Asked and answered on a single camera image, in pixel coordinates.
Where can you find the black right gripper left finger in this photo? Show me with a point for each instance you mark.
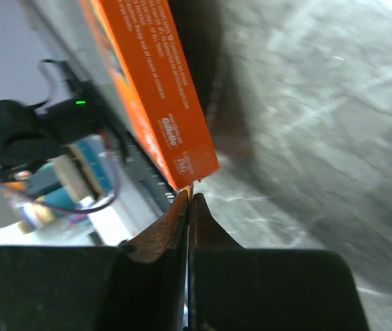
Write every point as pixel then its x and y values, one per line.
pixel 135 286

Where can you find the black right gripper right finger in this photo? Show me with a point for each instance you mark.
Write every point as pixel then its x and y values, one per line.
pixel 237 288

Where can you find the orange razor box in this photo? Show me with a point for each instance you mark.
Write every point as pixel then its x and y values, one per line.
pixel 140 46

